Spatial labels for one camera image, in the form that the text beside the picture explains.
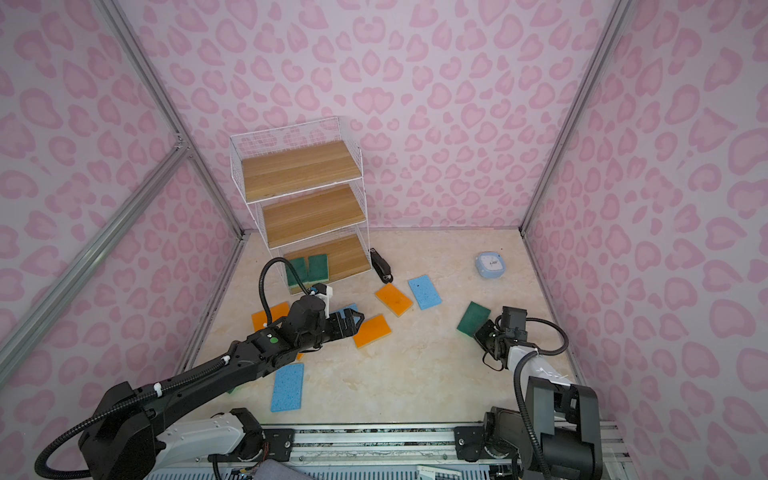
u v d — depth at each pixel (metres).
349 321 0.72
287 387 0.82
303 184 0.76
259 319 0.95
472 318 0.94
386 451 0.73
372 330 0.90
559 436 0.42
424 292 1.01
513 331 0.70
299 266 1.07
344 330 0.71
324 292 0.75
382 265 1.04
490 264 1.06
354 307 0.99
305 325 0.61
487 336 0.80
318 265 1.07
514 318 0.70
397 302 0.98
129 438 0.39
